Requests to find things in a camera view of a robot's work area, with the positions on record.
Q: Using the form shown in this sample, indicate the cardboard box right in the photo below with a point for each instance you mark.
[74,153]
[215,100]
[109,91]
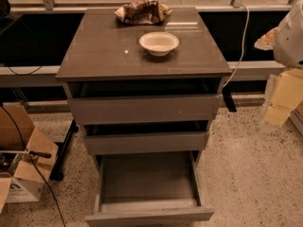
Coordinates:
[297,117]

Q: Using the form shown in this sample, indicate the open cardboard box left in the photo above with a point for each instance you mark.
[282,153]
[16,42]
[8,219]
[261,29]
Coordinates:
[22,176]

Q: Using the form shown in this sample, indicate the crumpled snack bag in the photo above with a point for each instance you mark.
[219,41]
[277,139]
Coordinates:
[147,12]

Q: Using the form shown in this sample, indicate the grey drawer cabinet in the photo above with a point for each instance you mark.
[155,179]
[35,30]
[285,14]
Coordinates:
[105,49]

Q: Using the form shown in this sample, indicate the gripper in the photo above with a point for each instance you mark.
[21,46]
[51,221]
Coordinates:
[290,41]

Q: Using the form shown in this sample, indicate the grey top drawer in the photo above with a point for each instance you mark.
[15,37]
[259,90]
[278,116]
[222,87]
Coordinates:
[144,101]

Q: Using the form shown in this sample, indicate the grey bottom drawer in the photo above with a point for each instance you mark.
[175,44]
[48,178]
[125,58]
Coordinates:
[152,188]

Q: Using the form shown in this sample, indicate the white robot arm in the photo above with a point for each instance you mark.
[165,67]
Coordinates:
[286,40]

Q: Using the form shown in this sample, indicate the white bowl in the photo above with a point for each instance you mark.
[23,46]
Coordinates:
[159,44]

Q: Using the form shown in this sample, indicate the grey middle drawer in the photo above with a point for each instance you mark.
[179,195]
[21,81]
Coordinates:
[146,137]

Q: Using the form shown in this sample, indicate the grey drawer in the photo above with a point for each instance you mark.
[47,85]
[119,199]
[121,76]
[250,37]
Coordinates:
[146,137]
[152,188]
[144,101]

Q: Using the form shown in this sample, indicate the black stand leg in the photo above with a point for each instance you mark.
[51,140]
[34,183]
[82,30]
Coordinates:
[57,173]

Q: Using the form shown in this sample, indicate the black handled tool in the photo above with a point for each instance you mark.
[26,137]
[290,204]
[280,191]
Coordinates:
[34,153]

